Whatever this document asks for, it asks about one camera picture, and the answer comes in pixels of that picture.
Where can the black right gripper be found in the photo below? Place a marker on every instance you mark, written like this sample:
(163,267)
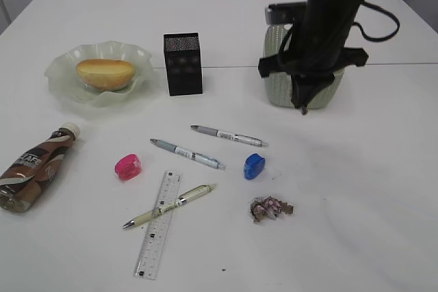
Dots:
(310,53)

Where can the pink paper piece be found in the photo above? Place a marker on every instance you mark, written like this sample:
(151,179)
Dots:
(269,207)

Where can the sugared bread roll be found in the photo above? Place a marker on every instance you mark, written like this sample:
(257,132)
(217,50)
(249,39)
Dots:
(105,74)

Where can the brown Nescafe coffee bottle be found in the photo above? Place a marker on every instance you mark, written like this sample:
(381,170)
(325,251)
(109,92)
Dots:
(31,174)

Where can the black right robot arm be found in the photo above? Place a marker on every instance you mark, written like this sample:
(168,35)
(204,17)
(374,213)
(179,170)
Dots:
(334,9)

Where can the grey-green plastic basket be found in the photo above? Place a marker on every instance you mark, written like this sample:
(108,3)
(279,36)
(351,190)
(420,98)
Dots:
(279,84)

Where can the grey pen near basket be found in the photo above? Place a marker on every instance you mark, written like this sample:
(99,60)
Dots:
(229,136)

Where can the blue pencil sharpener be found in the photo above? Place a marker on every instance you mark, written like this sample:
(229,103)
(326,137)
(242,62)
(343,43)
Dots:
(253,166)

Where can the black square pen holder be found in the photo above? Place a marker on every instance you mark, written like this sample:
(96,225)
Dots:
(182,54)

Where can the grey blue middle pen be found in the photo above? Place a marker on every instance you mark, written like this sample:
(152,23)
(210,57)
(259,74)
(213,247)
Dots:
(189,154)

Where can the cream coloured pen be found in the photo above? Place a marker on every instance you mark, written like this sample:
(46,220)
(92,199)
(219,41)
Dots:
(183,199)

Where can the pink pencil sharpener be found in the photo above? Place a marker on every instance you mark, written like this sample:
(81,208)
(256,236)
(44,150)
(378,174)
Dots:
(128,167)

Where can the translucent green wavy plate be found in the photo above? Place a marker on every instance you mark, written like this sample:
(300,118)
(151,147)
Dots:
(66,84)

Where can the transparent plastic ruler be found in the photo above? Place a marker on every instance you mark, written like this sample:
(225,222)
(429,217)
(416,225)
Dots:
(151,251)

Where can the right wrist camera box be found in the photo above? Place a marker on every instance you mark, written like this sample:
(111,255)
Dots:
(285,13)

